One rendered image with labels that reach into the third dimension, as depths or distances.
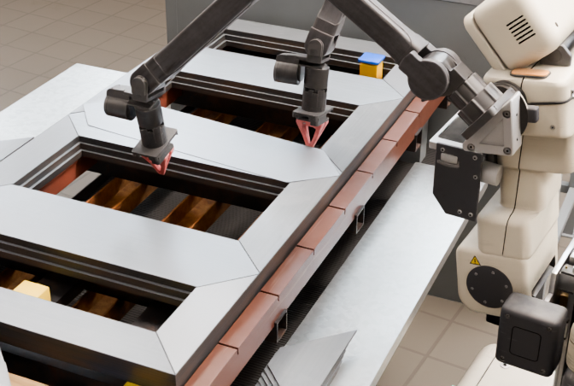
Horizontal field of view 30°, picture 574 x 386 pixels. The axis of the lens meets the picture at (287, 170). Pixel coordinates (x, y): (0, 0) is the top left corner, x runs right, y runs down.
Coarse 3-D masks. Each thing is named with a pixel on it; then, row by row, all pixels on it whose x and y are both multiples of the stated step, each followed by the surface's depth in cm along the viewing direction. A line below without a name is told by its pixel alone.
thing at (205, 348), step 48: (240, 48) 322; (288, 48) 316; (336, 48) 310; (240, 96) 289; (288, 96) 284; (96, 144) 259; (240, 192) 246; (336, 192) 244; (0, 240) 222; (288, 240) 221; (144, 288) 210; (192, 288) 206; (0, 336) 197; (48, 336) 191; (144, 384) 186
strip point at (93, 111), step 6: (90, 102) 276; (96, 102) 276; (102, 102) 276; (84, 108) 273; (90, 108) 273; (96, 108) 273; (102, 108) 273; (90, 114) 270; (96, 114) 270; (102, 114) 270; (90, 120) 267
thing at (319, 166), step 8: (312, 160) 250; (320, 160) 250; (328, 160) 250; (304, 168) 246; (312, 168) 246; (320, 168) 246; (328, 168) 246; (296, 176) 243; (304, 176) 243; (312, 176) 243; (320, 176) 243
